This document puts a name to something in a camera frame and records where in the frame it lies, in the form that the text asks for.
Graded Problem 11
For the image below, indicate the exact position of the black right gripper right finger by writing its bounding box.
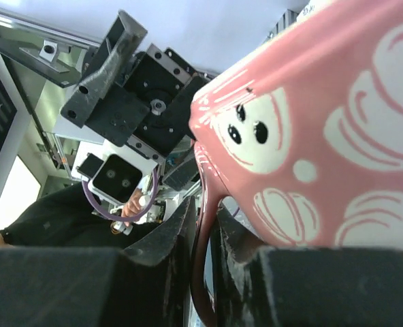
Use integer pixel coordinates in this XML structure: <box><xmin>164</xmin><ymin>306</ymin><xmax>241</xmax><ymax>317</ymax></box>
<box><xmin>211</xmin><ymin>208</ymin><xmax>403</xmax><ymax>326</ymax></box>

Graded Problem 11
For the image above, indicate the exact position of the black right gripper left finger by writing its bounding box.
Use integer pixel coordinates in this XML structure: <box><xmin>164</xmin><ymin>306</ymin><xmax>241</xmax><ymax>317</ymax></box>
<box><xmin>0</xmin><ymin>197</ymin><xmax>197</xmax><ymax>326</ymax></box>

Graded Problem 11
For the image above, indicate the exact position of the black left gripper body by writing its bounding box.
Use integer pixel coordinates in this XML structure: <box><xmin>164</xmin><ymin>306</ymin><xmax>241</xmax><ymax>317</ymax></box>
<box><xmin>61</xmin><ymin>42</ymin><xmax>212</xmax><ymax>161</ymax></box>

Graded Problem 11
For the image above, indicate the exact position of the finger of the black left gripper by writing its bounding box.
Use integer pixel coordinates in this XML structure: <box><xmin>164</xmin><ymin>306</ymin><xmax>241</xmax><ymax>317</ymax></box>
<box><xmin>61</xmin><ymin>10</ymin><xmax>147</xmax><ymax>127</ymax></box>
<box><xmin>160</xmin><ymin>139</ymin><xmax>199</xmax><ymax>191</ymax></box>

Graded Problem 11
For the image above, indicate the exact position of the pink round mug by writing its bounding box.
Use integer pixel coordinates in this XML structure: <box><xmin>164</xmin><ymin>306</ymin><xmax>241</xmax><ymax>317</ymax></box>
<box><xmin>189</xmin><ymin>1</ymin><xmax>403</xmax><ymax>326</ymax></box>

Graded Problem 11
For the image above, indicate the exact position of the person in black clothing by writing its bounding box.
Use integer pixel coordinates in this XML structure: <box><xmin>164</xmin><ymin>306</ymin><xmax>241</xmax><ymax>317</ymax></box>
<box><xmin>0</xmin><ymin>183</ymin><xmax>160</xmax><ymax>249</ymax></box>

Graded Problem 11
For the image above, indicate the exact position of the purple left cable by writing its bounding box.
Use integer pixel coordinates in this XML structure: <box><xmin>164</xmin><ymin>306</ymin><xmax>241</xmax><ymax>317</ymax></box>
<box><xmin>81</xmin><ymin>168</ymin><xmax>160</xmax><ymax>222</ymax></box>

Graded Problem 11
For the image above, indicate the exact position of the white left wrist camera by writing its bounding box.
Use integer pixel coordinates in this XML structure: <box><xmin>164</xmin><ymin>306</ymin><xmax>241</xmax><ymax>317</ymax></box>
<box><xmin>76</xmin><ymin>153</ymin><xmax>143</xmax><ymax>204</ymax></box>

